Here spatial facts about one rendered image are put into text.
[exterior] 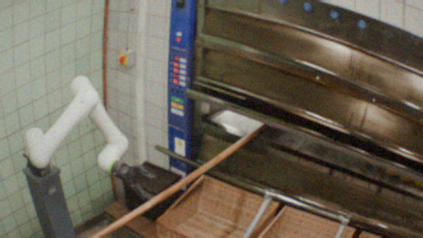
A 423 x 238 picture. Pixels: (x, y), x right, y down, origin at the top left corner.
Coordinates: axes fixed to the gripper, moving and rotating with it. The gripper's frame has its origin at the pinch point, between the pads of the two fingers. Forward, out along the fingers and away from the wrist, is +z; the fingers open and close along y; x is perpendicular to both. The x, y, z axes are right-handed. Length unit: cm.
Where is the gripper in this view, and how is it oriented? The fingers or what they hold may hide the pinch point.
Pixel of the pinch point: (153, 188)
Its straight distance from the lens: 230.8
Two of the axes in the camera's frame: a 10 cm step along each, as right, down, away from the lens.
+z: 8.1, 2.9, -5.2
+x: -5.9, 3.4, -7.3
